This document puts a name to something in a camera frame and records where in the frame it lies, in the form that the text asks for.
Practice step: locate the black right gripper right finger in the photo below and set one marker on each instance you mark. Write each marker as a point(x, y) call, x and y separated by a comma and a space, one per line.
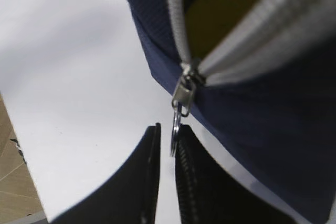
point(208, 194)

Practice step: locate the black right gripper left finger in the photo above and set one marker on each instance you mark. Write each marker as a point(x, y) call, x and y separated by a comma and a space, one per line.
point(130, 195)

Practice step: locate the navy blue lunch bag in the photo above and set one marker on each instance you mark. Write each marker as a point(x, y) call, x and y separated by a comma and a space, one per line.
point(262, 102)

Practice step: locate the yellow banana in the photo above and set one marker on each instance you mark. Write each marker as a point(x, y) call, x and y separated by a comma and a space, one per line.
point(208, 22)

